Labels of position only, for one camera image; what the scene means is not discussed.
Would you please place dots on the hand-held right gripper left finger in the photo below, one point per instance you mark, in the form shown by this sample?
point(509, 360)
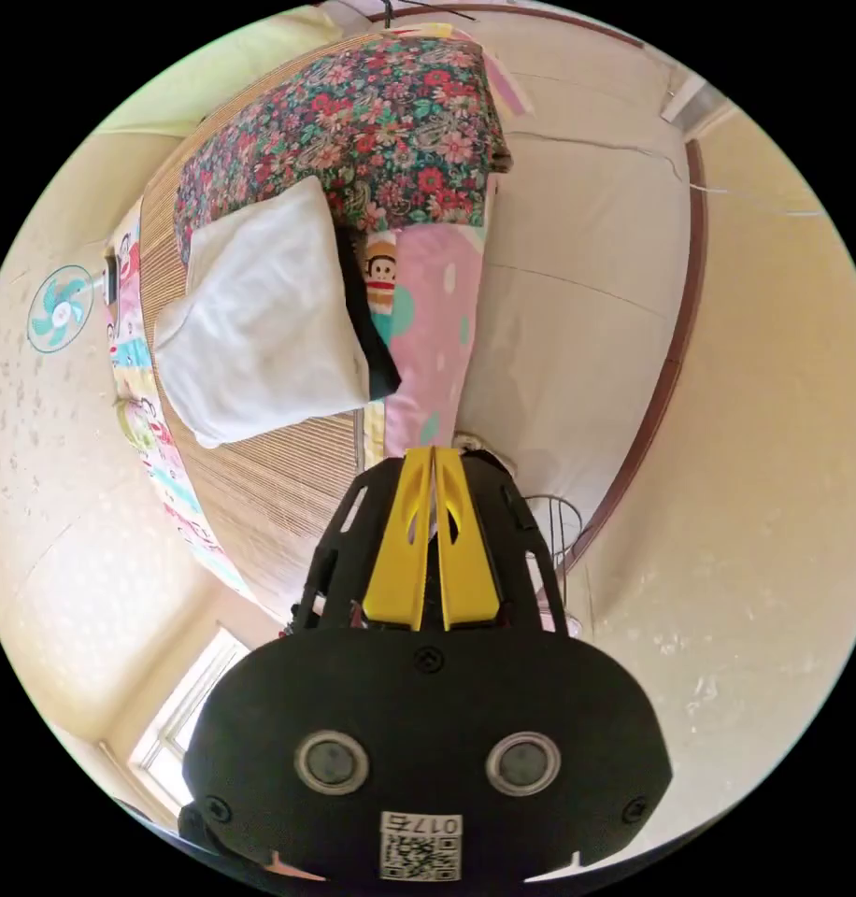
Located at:
point(400, 560)

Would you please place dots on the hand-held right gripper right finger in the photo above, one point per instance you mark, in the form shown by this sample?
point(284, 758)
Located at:
point(466, 568)

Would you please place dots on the floral folded quilt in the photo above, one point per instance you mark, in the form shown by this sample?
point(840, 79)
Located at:
point(372, 126)

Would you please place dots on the wall fan with teal blades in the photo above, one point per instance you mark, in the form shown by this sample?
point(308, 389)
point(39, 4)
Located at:
point(60, 310)

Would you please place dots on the window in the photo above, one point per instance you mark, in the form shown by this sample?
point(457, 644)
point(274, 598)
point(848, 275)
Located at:
point(183, 708)

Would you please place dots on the bed with woven mat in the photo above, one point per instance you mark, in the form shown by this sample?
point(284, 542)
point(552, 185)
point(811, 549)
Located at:
point(274, 483)

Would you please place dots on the pile of clothes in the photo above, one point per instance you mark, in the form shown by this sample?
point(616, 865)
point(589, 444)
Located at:
point(260, 315)

